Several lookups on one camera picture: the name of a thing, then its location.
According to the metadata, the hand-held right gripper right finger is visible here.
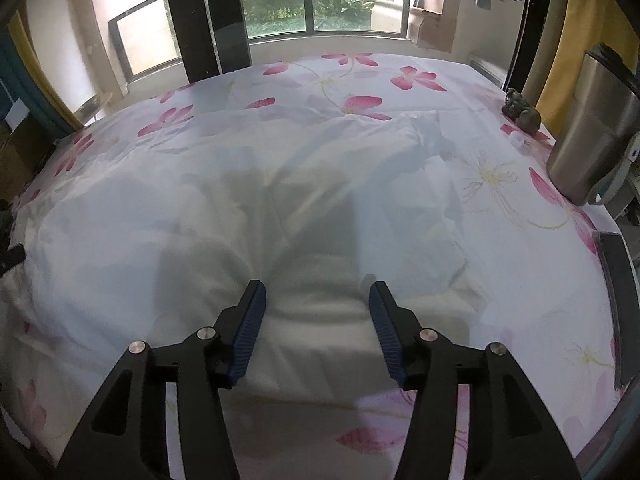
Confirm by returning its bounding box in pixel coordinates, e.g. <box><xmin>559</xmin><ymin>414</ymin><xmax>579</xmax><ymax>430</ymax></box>
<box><xmin>369</xmin><ymin>281</ymin><xmax>584</xmax><ymax>480</ymax></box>

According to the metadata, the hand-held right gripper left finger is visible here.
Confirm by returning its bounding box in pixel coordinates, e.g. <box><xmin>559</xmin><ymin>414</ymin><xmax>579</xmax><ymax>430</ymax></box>
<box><xmin>57</xmin><ymin>279</ymin><xmax>268</xmax><ymax>480</ymax></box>

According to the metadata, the large white garment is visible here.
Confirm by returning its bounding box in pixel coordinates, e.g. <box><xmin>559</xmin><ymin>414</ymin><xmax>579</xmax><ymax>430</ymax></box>
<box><xmin>17</xmin><ymin>110</ymin><xmax>493</xmax><ymax>406</ymax></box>

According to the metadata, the brown cardboard box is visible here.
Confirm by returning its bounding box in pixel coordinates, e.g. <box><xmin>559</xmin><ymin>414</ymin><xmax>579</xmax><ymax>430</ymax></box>
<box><xmin>0</xmin><ymin>99</ymin><xmax>57</xmax><ymax>197</ymax></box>

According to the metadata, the pink floral bed sheet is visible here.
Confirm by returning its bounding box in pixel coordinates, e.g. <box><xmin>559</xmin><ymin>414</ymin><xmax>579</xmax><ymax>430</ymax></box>
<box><xmin>0</xmin><ymin>51</ymin><xmax>632</xmax><ymax>480</ymax></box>

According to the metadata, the metal basin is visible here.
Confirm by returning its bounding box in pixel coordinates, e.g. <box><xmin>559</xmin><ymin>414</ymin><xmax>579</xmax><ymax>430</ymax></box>
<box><xmin>76</xmin><ymin>92</ymin><xmax>114</xmax><ymax>117</ymax></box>

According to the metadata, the teal and yellow curtain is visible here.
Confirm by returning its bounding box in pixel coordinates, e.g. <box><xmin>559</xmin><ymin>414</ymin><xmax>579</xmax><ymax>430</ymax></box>
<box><xmin>0</xmin><ymin>9</ymin><xmax>85</xmax><ymax>137</ymax></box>

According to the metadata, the small white plastic object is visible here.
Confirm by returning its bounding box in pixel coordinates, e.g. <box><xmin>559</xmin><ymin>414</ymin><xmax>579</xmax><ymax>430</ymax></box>
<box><xmin>501</xmin><ymin>124</ymin><xmax>532</xmax><ymax>154</ymax></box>

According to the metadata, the black tablet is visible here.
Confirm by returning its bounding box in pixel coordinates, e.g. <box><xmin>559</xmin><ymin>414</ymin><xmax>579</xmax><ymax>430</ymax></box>
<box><xmin>597</xmin><ymin>232</ymin><xmax>640</xmax><ymax>392</ymax></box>

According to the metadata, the dark animal figurine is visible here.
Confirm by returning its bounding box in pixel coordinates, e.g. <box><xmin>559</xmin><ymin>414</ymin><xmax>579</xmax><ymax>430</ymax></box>
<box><xmin>501</xmin><ymin>87</ymin><xmax>543</xmax><ymax>136</ymax></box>

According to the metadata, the stainless steel kettle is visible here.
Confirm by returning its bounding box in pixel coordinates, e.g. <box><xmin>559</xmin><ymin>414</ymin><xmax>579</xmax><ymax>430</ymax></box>
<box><xmin>545</xmin><ymin>42</ymin><xmax>640</xmax><ymax>207</ymax></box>

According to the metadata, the black pillar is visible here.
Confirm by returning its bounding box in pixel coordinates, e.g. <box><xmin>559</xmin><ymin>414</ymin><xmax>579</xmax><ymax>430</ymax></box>
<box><xmin>160</xmin><ymin>0</ymin><xmax>252</xmax><ymax>84</ymax></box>

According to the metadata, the small balcony cardboard box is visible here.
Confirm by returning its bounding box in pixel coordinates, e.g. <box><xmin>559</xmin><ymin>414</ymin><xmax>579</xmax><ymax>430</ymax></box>
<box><xmin>407</xmin><ymin>7</ymin><xmax>454</xmax><ymax>52</ymax></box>

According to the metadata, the black window frame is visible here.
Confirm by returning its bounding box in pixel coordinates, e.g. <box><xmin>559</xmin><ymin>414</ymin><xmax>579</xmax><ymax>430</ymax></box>
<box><xmin>109</xmin><ymin>0</ymin><xmax>437</xmax><ymax>82</ymax></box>

